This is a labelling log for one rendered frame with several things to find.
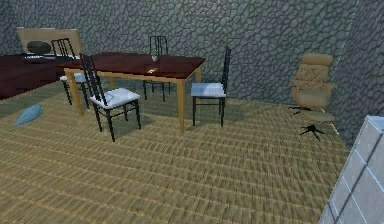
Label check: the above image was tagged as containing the black chair with white seat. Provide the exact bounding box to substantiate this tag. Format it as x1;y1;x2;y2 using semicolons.
190;45;232;128
79;53;142;143
142;35;172;103
50;37;91;110

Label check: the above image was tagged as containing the dark red wooden dining table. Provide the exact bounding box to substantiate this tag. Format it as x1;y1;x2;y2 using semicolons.
63;51;207;135

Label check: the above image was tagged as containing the tan lounge armchair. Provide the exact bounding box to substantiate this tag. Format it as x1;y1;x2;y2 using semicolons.
287;53;338;117

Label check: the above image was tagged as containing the tan framed board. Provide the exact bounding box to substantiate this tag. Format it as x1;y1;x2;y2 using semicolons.
15;26;84;57

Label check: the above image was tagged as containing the light blue cushion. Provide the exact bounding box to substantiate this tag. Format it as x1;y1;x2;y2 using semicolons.
13;104;43;128

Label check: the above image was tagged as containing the black oval object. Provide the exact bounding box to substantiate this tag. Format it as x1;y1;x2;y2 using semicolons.
26;40;52;55

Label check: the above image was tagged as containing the dark red low cabinet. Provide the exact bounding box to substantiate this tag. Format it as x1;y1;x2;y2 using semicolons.
0;54;81;101

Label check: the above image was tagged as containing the pale grey panelled cabinet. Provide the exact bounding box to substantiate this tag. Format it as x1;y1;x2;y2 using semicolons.
318;114;384;224

